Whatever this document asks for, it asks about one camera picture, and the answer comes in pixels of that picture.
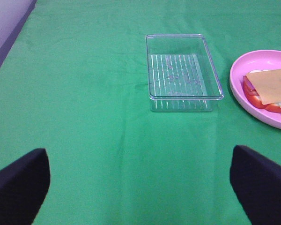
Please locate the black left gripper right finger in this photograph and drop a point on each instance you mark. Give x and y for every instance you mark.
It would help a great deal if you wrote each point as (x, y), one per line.
(256, 181)

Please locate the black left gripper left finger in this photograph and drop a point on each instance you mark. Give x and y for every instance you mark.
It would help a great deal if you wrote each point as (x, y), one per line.
(23, 187)

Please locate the bread slice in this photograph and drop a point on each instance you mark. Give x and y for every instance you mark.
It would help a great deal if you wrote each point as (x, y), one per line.
(254, 99)

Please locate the yellow cheese slice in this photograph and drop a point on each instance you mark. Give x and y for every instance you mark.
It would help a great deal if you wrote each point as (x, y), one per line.
(267, 84)

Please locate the bacon strip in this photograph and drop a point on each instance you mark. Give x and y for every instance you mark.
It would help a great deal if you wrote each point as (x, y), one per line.
(247, 84)

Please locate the green tablecloth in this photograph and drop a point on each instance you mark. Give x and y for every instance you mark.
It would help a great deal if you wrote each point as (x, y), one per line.
(76, 83)

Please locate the pink round plate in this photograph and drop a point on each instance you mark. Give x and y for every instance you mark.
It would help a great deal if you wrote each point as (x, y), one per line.
(254, 60)

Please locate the left clear plastic tray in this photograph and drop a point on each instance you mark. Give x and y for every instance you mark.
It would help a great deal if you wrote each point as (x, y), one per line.
(181, 74)

